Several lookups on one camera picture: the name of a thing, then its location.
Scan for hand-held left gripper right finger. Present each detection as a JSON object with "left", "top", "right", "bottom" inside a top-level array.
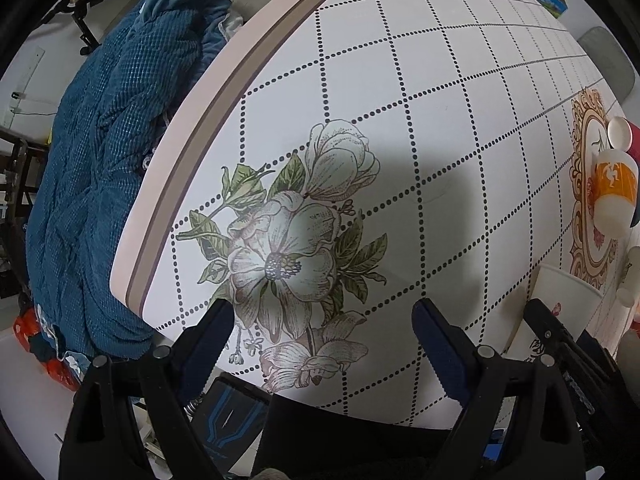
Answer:
[{"left": 411, "top": 298, "right": 586, "bottom": 480}]

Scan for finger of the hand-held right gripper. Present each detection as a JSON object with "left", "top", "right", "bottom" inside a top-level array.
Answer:
[{"left": 523, "top": 298, "right": 610, "bottom": 382}]

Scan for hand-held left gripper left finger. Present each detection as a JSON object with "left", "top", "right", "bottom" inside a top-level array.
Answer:
[{"left": 59, "top": 301, "right": 235, "bottom": 480}]

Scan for white paper cup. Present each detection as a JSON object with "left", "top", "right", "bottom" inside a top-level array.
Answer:
[{"left": 504, "top": 262, "right": 604, "bottom": 362}]

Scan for orange and white cup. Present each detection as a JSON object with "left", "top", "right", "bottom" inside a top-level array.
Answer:
[{"left": 591, "top": 149, "right": 639, "bottom": 237}]

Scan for pink cup with white lid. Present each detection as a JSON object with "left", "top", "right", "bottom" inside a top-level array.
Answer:
[{"left": 606, "top": 116, "right": 640, "bottom": 162}]

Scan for black box with blue pattern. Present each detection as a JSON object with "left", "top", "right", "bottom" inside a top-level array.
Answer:
[{"left": 191, "top": 376, "right": 272, "bottom": 463}]

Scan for orange plastic bag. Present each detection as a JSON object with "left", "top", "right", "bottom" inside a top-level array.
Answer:
[{"left": 12, "top": 309, "right": 83, "bottom": 392}]

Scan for floral printed tablecloth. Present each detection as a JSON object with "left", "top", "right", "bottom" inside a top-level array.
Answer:
[{"left": 111, "top": 0, "right": 640, "bottom": 431}]

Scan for blue quilted blanket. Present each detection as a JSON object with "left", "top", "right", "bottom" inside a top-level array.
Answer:
[{"left": 24, "top": 0, "right": 246, "bottom": 363}]

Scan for dark wooden rack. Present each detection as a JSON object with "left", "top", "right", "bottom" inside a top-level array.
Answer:
[{"left": 0, "top": 127, "right": 43, "bottom": 223}]

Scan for black metal stand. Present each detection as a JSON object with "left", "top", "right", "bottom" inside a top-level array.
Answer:
[{"left": 42, "top": 0, "right": 108, "bottom": 57}]

